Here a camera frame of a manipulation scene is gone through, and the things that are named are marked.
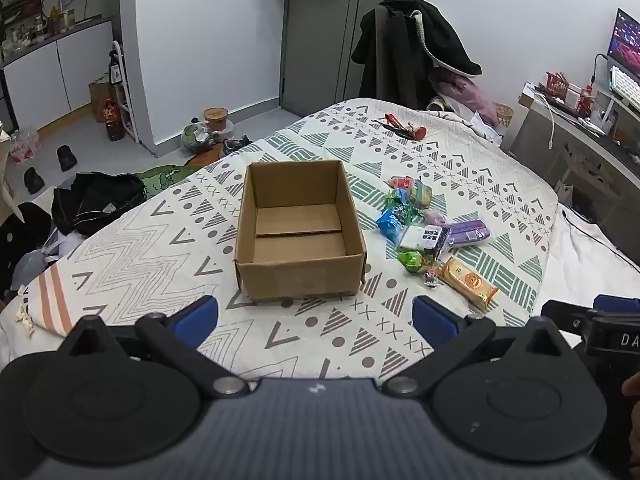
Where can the orange snack packet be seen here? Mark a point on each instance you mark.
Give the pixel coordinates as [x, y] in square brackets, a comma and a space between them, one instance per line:
[467, 280]

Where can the black clothing pile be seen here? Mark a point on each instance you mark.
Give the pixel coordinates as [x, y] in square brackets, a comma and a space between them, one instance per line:
[22, 230]

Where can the person's right hand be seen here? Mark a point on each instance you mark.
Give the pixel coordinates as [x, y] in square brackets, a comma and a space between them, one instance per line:
[634, 385]

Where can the clear plastic trash bag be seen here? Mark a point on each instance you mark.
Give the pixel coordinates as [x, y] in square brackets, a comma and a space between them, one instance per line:
[197, 136]

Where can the cardboard box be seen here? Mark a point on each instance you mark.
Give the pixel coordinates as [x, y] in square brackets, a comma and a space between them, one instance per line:
[300, 240]

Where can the white keyboard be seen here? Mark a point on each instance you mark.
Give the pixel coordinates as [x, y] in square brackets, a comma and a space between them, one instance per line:
[625, 85]

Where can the white and black snack packet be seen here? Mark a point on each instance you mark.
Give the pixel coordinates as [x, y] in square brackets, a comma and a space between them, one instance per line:
[422, 239]

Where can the computer monitor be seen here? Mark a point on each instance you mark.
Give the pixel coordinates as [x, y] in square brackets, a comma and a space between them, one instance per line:
[626, 42]

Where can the pink cloth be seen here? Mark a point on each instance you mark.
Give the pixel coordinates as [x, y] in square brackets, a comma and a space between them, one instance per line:
[470, 97]

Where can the cooking oil bottle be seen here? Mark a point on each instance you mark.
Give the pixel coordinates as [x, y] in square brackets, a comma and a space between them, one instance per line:
[114, 122]

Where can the grey clothing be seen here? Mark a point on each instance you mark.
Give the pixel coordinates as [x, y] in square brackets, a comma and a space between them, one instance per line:
[35, 265]

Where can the grey desk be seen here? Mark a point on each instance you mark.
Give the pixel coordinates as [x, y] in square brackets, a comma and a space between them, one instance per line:
[550, 140]

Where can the grey sneakers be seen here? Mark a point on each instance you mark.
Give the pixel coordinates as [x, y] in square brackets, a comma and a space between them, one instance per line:
[236, 145]

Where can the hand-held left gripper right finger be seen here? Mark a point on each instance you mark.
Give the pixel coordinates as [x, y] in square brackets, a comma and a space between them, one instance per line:
[434, 320]

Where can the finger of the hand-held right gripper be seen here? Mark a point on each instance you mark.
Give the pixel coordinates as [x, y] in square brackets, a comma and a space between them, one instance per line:
[617, 303]
[567, 315]

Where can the black jacket on chair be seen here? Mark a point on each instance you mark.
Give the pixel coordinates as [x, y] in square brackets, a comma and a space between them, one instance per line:
[405, 45]

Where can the brown paper bag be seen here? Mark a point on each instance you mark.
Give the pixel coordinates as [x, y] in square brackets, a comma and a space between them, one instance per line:
[99, 100]

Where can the grey door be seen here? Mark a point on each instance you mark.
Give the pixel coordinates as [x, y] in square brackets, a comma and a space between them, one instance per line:
[325, 35]

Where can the keys with red tag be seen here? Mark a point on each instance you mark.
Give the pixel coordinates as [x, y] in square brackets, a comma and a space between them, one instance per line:
[400, 127]

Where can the blue snack packet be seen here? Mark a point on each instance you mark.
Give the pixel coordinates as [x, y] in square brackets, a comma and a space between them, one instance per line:
[390, 224]

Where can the cracker packet with teal band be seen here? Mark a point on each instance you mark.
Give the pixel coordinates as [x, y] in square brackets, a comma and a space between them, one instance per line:
[421, 194]

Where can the black shoe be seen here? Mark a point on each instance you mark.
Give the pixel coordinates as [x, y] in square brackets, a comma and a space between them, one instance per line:
[66, 158]
[34, 181]

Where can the green floor rug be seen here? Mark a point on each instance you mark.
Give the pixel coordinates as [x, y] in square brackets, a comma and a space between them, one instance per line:
[165, 177]

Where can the dark spray bottle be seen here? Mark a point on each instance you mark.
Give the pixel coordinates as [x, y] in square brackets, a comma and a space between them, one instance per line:
[114, 69]

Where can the pink round snack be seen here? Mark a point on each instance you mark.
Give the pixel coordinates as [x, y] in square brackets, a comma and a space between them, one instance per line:
[435, 218]

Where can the wicker basket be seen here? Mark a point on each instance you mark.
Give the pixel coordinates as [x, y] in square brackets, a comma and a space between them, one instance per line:
[505, 115]

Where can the white bag under desk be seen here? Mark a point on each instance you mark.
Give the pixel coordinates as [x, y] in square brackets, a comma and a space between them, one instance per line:
[565, 192]

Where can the white lower cabinet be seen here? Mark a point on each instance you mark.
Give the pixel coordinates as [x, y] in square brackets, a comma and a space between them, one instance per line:
[60, 75]

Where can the cream dotted cloth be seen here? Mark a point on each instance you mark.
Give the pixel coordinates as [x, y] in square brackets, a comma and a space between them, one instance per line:
[7, 185]

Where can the small candy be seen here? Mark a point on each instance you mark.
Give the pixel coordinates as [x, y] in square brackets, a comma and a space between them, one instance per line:
[431, 278]

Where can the red snack packet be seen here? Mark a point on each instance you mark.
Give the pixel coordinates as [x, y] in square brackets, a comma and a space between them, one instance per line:
[401, 182]

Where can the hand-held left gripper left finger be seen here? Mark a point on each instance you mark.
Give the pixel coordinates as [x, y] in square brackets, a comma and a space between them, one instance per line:
[196, 316]

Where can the black bag on floor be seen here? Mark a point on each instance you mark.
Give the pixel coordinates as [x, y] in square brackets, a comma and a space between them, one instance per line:
[100, 202]

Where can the purple snack packet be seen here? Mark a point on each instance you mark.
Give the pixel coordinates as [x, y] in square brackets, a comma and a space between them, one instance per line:
[467, 234]

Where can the row of bottles on counter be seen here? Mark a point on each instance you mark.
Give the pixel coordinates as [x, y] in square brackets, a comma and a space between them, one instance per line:
[40, 27]

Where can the white narrow rack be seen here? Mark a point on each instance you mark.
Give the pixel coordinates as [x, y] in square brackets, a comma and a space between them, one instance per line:
[127, 100]

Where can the brown lidded paper bowl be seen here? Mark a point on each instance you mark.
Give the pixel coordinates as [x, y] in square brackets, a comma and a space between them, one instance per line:
[216, 119]

